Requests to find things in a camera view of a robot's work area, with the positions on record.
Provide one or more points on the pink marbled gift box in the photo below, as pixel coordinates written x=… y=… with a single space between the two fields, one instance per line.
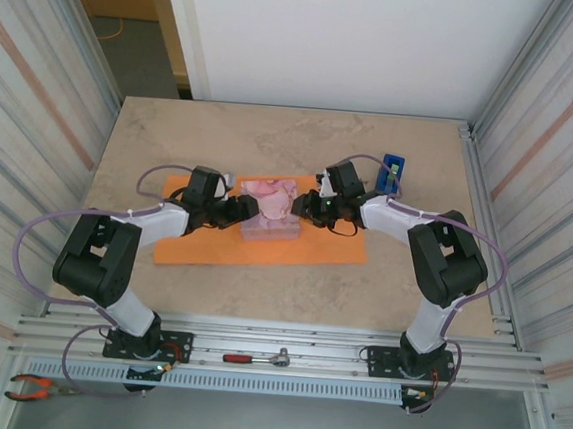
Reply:
x=273 y=198

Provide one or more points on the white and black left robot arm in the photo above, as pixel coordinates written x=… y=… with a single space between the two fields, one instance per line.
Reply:
x=92 y=258

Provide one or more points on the blue tape dispenser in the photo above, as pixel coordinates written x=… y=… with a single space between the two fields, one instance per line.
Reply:
x=384 y=180

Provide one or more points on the aluminium rail frame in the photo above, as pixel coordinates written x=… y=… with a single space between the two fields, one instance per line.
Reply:
x=306 y=336

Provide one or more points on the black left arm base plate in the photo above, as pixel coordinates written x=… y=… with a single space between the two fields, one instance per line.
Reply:
x=182 y=341

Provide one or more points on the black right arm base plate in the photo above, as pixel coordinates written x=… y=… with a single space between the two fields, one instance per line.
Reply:
x=379 y=355

